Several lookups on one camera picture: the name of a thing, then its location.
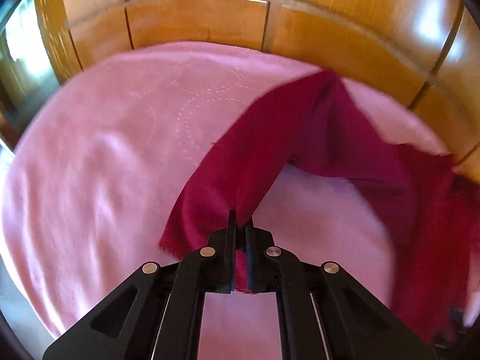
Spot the crimson red garment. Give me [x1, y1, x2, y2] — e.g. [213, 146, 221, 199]
[159, 71, 479, 342]

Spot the pink bed sheet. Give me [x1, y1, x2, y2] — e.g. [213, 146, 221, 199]
[1, 42, 447, 359]

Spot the wooden wardrobe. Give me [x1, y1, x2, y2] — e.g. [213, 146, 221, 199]
[34, 0, 479, 180]

